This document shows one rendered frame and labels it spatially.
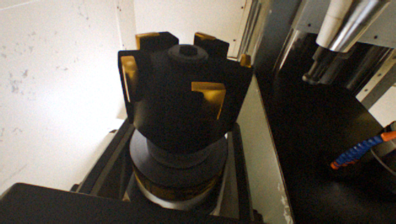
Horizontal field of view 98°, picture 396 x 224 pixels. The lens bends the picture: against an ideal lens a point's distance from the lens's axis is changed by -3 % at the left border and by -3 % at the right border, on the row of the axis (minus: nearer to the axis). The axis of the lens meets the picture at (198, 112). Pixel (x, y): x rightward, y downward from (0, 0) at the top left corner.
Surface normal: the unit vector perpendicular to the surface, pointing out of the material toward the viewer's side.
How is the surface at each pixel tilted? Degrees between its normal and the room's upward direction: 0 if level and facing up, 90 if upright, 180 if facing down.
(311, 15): 90
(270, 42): 90
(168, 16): 90
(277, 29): 90
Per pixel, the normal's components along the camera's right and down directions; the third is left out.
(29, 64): 0.99, 0.15
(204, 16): -0.10, 0.66
